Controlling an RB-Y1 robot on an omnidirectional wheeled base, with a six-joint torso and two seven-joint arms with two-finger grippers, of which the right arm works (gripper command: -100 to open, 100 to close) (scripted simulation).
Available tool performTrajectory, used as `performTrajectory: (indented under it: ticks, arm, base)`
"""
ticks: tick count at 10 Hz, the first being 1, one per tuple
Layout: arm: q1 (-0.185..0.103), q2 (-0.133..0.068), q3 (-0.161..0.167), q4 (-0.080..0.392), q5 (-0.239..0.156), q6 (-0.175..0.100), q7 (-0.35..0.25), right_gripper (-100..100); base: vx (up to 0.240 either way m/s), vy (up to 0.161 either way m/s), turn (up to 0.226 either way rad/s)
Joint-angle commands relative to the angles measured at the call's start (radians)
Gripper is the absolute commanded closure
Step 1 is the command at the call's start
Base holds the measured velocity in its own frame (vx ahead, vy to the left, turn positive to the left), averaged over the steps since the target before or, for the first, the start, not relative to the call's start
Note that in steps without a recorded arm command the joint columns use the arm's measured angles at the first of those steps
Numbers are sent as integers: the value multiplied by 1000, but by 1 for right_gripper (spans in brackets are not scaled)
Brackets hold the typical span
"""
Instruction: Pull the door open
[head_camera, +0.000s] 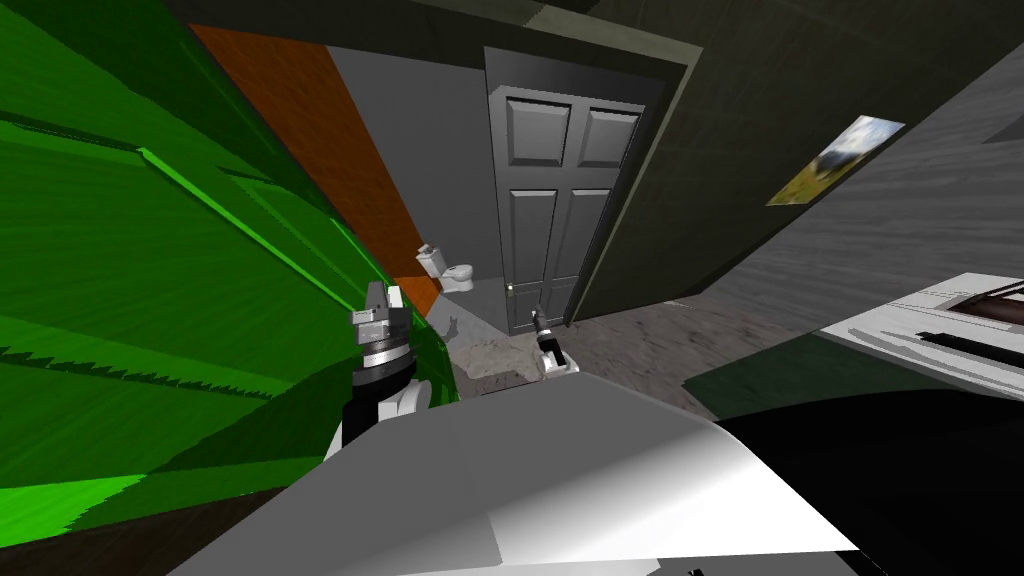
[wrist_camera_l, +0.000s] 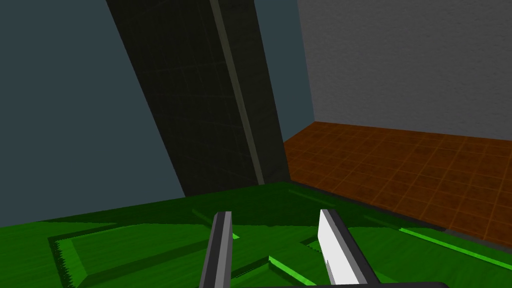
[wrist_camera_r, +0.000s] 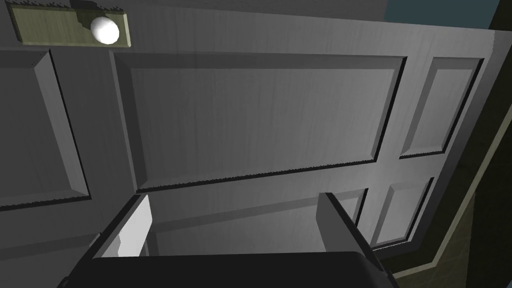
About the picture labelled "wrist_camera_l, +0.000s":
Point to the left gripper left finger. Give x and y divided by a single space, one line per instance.
219 252

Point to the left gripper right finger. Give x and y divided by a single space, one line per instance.
340 252

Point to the green cabinet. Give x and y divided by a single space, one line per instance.
132 252

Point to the dark door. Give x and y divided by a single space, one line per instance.
200 100

